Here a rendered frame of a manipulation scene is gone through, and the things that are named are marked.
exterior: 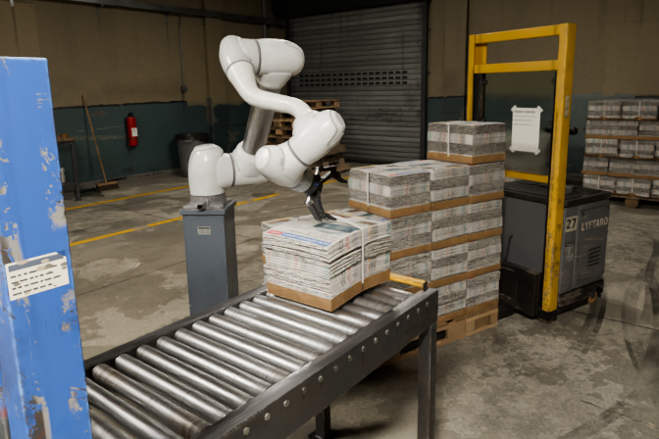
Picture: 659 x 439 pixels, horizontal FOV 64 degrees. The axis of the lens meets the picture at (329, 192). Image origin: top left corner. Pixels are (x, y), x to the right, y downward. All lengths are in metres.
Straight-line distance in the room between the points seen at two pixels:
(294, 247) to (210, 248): 0.74
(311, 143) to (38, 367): 1.04
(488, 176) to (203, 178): 1.70
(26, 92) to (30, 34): 8.27
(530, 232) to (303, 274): 2.31
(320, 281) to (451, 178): 1.49
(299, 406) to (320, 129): 0.74
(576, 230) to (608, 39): 5.53
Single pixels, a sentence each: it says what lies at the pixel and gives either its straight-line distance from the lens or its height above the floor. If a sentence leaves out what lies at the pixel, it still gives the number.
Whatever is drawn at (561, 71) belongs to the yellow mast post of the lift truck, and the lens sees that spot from 3.39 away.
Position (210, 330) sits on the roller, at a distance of 1.68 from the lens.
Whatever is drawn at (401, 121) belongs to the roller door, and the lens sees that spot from 10.17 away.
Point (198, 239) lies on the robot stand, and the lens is 2.40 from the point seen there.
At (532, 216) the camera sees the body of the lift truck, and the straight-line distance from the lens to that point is 3.76.
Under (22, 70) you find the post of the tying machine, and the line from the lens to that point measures 0.64.
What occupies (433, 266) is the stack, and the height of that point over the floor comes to 0.51.
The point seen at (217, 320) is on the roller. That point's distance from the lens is 1.75.
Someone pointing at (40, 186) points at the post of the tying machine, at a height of 1.41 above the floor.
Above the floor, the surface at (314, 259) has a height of 0.98.
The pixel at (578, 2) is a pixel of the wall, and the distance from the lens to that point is 9.14.
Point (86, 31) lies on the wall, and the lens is 9.27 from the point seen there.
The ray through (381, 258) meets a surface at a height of 0.90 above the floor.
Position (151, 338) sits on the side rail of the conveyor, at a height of 0.80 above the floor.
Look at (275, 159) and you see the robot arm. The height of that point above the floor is 1.31.
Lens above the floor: 1.51
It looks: 11 degrees down
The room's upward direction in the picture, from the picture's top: 1 degrees counter-clockwise
